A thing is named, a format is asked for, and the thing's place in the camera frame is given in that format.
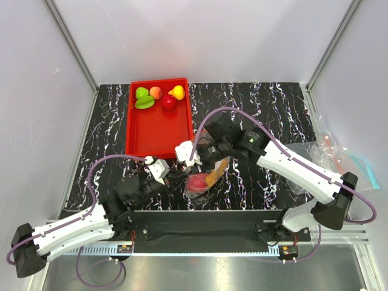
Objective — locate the pink dragon fruit toy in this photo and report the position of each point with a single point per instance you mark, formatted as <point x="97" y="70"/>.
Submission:
<point x="196" y="183"/>

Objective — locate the orange ginger root toy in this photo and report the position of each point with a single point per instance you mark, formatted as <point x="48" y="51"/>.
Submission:
<point x="217" y="172"/>

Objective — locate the green bumpy fruit toy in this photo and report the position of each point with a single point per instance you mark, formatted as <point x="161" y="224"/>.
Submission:
<point x="141" y="92"/>

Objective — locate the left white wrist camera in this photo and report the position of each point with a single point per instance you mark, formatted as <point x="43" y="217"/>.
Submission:
<point x="158" y="168"/>

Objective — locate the peach toy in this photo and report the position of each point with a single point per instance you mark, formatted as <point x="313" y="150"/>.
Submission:
<point x="155" y="92"/>

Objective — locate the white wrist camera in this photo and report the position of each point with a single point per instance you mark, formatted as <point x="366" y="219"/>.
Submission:
<point x="183" y="154"/>
<point x="158" y="168"/>

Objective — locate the white slotted cable duct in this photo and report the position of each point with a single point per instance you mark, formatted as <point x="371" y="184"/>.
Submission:
<point x="143" y="249"/>

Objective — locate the clear bag orange zipper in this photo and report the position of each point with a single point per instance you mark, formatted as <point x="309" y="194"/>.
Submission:
<point x="197" y="169"/>

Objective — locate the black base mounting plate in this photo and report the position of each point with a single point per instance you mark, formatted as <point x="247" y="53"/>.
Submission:
<point x="212" y="228"/>

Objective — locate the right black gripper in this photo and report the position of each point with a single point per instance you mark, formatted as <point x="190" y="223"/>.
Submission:
<point x="199" y="147"/>

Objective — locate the green starfruit toy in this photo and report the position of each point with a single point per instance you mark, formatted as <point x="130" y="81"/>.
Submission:
<point x="144" y="102"/>

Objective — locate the yellow pear toy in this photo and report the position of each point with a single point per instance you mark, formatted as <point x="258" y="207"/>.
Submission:
<point x="178" y="92"/>

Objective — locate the left aluminium frame post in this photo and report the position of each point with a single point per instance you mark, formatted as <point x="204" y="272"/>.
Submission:
<point x="70" y="42"/>

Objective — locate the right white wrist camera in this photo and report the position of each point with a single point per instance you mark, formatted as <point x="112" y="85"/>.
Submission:
<point x="183" y="154"/>

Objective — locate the red apple toy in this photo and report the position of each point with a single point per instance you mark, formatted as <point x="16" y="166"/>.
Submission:
<point x="168" y="102"/>

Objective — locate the red plastic tray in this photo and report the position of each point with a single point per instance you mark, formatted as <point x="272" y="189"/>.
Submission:
<point x="155" y="131"/>

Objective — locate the spare zip bags pile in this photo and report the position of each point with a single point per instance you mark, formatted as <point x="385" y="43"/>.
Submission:
<point x="327" y="153"/>

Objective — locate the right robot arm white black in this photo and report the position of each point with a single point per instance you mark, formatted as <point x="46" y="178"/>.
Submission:
<point x="332" y="192"/>

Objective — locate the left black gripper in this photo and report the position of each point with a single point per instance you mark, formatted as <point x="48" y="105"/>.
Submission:
<point x="176" y="178"/>

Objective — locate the right aluminium frame post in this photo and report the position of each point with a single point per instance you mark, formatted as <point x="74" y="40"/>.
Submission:
<point x="333" y="43"/>

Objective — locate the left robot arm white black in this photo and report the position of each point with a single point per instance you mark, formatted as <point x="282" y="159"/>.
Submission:
<point x="110" y="218"/>

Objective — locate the aluminium frame post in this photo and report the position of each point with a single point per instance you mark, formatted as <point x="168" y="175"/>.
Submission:
<point x="333" y="43"/>
<point x="70" y="42"/>

